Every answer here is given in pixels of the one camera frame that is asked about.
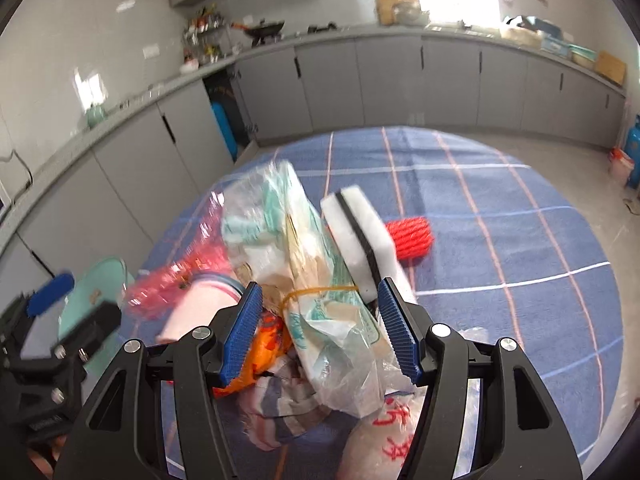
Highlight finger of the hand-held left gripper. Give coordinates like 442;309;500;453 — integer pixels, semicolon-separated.
54;300;123;362
27;272;76;319

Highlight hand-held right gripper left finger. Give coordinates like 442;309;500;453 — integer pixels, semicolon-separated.
54;281;264;480

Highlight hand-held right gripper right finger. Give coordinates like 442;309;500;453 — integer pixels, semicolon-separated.
376;277;584;480

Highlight teal bin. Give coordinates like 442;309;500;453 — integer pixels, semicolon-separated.
58;257;137;342

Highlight pink plastic wrapper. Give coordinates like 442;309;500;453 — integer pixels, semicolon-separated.
122;190;237;322

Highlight clear plastic bag teal print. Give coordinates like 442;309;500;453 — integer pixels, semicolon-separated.
220;160;397;418

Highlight white sponge with black layer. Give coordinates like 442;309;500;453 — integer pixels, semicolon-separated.
320;187;417;307

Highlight person's left hand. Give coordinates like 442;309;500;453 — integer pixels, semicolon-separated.
26;435;67;480

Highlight orange snack packet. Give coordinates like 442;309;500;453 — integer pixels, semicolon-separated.
220;310;292;397

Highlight striped cloth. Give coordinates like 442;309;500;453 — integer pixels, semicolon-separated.
237;355;342;453

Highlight white bag with red print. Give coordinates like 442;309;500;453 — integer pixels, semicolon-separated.
335;327;492;480

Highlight blue checked tablecloth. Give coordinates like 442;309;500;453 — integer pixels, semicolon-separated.
127;126;622;480

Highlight teal kettle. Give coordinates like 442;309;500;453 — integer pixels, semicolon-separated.
86;102;109;129

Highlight blue gas cylinder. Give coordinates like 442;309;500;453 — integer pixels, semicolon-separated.
625;115;640;189
210;101;239;159

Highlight grey kitchen counter with cabinets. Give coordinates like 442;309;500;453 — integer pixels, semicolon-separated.
0;24;629;291

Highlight red and white container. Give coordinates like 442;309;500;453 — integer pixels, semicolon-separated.
607;147;635;189

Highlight metal spice rack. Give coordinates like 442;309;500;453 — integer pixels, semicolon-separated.
181;5;234;69

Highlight black wok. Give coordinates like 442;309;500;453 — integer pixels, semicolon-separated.
231;19;286;47

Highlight wooden cutting board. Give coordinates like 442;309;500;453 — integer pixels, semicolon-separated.
376;0;419;26

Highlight blue crate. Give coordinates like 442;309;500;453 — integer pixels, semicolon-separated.
542;35;574;56

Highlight teal basins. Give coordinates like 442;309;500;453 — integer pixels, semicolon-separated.
570;44;599;72

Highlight brown board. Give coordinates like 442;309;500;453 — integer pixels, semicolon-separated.
595;51;628;86

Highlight red rope bundle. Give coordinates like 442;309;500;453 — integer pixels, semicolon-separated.
385;216;435;267

